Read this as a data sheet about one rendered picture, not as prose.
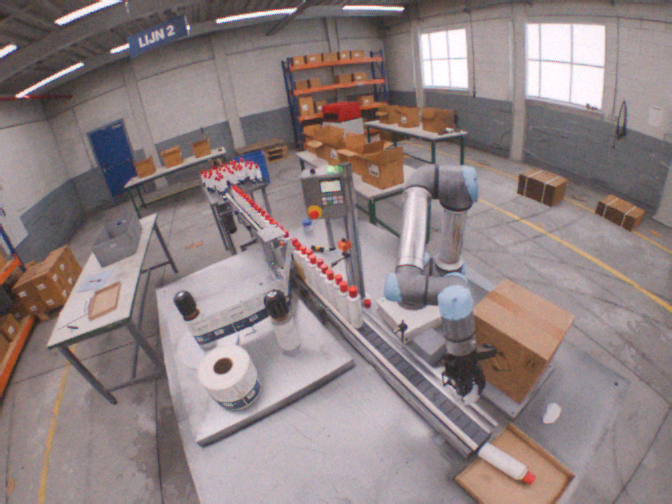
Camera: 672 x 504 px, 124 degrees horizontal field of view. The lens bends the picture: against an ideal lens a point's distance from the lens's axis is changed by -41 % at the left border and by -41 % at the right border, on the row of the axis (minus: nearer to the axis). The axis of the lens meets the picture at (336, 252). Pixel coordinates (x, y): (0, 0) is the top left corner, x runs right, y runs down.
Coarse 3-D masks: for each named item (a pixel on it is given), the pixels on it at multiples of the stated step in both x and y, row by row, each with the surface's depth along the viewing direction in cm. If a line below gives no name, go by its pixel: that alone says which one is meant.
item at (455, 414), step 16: (368, 336) 118; (384, 352) 110; (400, 368) 103; (416, 384) 96; (432, 384) 95; (432, 400) 90; (448, 400) 89; (448, 416) 84; (464, 416) 82; (464, 432) 78; (480, 432) 77
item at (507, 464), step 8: (480, 448) 72; (488, 448) 71; (496, 448) 71; (480, 456) 72; (488, 456) 70; (496, 456) 68; (504, 456) 67; (496, 464) 67; (504, 464) 66; (512, 464) 65; (520, 464) 64; (512, 472) 63; (520, 472) 62; (528, 472) 62; (528, 480) 60
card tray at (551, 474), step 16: (512, 432) 77; (512, 448) 72; (528, 448) 71; (480, 464) 71; (528, 464) 66; (544, 464) 65; (560, 464) 61; (464, 480) 68; (480, 480) 67; (496, 480) 65; (512, 480) 64; (544, 480) 60; (560, 480) 58; (480, 496) 63; (496, 496) 61; (512, 496) 60; (528, 496) 58; (544, 496) 56; (560, 496) 53
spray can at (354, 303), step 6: (348, 288) 114; (354, 288) 114; (354, 294) 113; (348, 300) 115; (354, 300) 114; (360, 300) 117; (348, 306) 118; (354, 306) 115; (360, 306) 117; (354, 312) 117; (360, 312) 119; (354, 318) 119; (360, 318) 120; (354, 324) 121; (360, 324) 122
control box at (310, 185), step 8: (320, 168) 117; (304, 176) 111; (312, 176) 111; (320, 176) 111; (328, 176) 110; (336, 176) 110; (304, 184) 112; (312, 184) 112; (304, 192) 114; (312, 192) 114; (320, 192) 114; (336, 192) 114; (344, 192) 113; (304, 200) 117; (312, 200) 116; (320, 200) 116; (344, 200) 115; (312, 208) 118; (320, 208) 117; (328, 208) 117; (336, 208) 117; (344, 208) 117; (320, 216) 120; (328, 216) 119; (336, 216) 119; (344, 216) 119
